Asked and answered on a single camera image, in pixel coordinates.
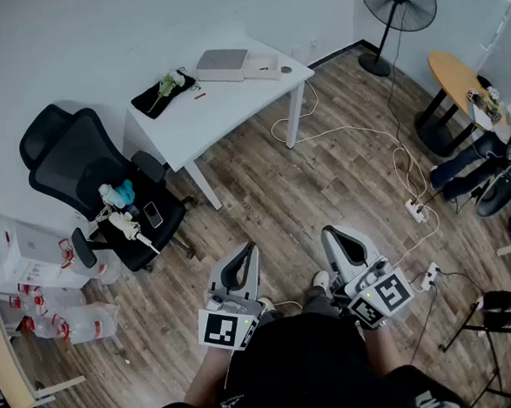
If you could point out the person's white shoe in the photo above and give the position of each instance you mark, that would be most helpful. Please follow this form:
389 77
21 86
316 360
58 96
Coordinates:
266 305
320 279

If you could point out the black mesh office chair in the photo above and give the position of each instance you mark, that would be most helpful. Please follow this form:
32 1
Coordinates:
60 160

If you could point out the person's dark trousers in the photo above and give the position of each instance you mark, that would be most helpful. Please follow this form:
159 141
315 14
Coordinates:
319 301

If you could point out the light wooden desk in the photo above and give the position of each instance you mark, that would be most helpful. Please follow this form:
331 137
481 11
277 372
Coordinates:
4 360

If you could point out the white table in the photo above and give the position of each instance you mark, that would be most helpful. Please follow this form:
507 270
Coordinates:
231 109

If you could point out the small potted plant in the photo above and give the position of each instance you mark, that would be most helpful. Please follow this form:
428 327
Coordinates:
492 99

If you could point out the white artificial flower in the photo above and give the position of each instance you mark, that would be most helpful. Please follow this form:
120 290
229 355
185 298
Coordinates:
168 83

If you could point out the white folded umbrella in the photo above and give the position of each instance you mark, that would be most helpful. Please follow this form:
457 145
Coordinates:
128 227

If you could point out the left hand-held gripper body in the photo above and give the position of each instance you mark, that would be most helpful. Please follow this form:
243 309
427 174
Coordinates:
227 303

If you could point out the black round object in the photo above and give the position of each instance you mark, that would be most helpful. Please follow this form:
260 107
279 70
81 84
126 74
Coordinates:
484 81

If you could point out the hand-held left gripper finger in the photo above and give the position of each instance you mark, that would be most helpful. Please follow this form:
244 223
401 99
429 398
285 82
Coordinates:
253 277
219 273

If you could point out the black tripod stand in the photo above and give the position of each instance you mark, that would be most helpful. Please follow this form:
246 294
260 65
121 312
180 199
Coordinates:
507 312

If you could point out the person's left forearm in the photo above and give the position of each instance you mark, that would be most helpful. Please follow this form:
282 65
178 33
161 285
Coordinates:
206 376

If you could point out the person's right white shoe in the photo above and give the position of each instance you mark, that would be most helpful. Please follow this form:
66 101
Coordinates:
320 279

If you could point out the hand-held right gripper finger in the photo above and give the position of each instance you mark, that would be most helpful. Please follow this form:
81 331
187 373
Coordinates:
363 245
334 258

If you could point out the person's black shirt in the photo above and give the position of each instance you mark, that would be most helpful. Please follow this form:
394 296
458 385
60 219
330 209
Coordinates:
302 370

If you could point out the person's left white shoe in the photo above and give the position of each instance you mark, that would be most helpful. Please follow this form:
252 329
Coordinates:
266 305

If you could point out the black smartphone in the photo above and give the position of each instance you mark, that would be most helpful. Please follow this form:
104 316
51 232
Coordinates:
153 214

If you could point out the round wooden table black base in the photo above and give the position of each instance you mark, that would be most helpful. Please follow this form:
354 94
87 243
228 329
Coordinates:
451 71

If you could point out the blue cloth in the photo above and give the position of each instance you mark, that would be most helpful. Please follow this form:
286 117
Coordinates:
124 192

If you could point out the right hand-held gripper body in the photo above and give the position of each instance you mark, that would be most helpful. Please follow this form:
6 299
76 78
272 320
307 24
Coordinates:
375 293

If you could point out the person's right forearm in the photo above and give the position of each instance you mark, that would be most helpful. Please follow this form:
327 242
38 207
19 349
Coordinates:
385 351

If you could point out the white cardboard box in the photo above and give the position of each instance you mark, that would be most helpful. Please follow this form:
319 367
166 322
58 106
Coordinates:
36 253

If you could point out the white power strip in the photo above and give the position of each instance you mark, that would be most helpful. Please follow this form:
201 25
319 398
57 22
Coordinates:
416 210
432 272

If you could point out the black white patterned cube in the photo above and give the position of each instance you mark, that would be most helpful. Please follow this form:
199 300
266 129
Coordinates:
475 95

